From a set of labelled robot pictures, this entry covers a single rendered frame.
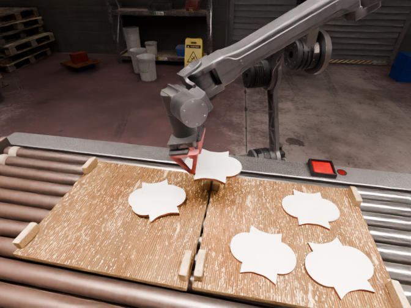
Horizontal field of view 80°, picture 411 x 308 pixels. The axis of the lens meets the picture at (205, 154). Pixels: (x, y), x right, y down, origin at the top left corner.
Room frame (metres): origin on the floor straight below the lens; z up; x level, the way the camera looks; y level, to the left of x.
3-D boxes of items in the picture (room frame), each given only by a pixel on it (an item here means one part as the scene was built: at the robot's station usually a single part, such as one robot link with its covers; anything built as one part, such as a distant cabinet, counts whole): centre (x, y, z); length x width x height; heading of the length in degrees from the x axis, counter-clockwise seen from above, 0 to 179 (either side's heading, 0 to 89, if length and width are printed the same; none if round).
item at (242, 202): (0.37, -0.20, 0.93); 0.41 x 0.35 x 0.02; 81
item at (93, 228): (0.44, 0.21, 0.93); 0.41 x 0.35 x 0.02; 79
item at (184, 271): (0.27, 0.04, 0.95); 0.06 x 0.02 x 0.03; 169
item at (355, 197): (0.47, -0.42, 0.95); 0.06 x 0.02 x 0.03; 171
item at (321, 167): (0.63, -0.39, 0.92); 0.06 x 0.06 x 0.01; 80
